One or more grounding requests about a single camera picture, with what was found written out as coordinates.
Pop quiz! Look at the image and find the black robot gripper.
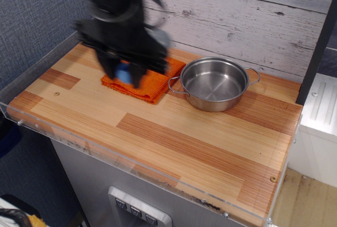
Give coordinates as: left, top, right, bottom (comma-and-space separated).
74, 18, 170, 88

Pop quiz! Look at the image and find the blue and grey toy spoon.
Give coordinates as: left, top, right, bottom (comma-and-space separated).
115, 63, 132, 84

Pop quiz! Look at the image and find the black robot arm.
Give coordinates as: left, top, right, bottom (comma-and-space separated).
75, 0, 170, 88

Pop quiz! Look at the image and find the orange folded cloth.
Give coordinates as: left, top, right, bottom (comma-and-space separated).
101, 57, 186, 104

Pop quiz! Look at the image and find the stainless steel pot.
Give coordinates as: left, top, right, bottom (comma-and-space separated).
168, 57, 261, 112

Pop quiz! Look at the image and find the clear acrylic table guard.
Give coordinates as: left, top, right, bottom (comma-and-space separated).
1, 35, 302, 226

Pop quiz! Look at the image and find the silver cabinet with dispenser panel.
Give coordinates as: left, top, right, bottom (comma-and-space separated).
52, 140, 266, 226

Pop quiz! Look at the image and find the yellow object bottom left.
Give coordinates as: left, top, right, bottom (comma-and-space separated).
27, 215, 47, 227

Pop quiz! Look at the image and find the white appliance at right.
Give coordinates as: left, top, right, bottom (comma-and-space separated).
288, 73, 336, 187

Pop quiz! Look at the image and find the dark post at right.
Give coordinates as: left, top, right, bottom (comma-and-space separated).
296, 0, 336, 105

